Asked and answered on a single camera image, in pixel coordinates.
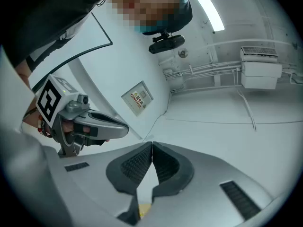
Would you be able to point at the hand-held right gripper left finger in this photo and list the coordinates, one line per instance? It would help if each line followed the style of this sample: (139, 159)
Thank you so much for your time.
(94, 185)

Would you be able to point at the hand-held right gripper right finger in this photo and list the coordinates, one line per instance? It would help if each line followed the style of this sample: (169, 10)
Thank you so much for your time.
(201, 185)

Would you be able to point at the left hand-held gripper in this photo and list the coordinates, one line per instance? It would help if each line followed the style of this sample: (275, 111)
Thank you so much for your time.
(50, 98)

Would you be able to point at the person's left hand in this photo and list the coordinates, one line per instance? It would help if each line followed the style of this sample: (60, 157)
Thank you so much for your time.
(68, 128)

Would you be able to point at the black wrist band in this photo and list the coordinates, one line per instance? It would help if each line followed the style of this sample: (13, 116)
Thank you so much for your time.
(30, 111)

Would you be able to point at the black-framed white board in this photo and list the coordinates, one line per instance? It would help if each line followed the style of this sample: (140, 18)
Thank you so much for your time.
(90, 39)

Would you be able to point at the round smoke detector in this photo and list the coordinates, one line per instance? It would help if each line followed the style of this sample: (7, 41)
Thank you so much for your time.
(182, 53)

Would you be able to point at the person's black shirt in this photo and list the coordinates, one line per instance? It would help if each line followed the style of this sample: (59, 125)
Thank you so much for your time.
(47, 20)

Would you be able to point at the person's head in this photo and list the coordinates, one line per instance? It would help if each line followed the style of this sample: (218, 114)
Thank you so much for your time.
(146, 6)

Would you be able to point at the white air conditioner unit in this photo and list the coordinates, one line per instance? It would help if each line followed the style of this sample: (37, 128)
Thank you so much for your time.
(260, 72)

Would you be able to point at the long ceiling light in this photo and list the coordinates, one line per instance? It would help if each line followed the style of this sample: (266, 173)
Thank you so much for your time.
(206, 6)

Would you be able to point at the white wall electrical panel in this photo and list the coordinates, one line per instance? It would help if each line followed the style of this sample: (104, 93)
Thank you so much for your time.
(137, 98)

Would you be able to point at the black head-mounted camera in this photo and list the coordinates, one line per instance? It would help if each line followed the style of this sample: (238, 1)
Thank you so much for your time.
(166, 44)

